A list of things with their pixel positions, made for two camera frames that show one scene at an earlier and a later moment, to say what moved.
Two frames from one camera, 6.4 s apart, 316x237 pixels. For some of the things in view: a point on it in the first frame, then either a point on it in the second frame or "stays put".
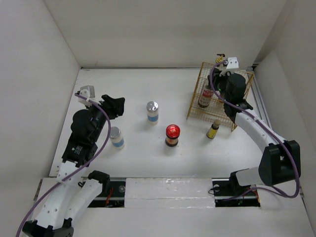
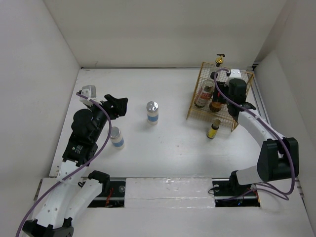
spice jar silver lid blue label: (116, 138) stays put
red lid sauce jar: (173, 132) -> (215, 106)
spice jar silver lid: (152, 107) stays put
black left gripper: (113, 112) stays put
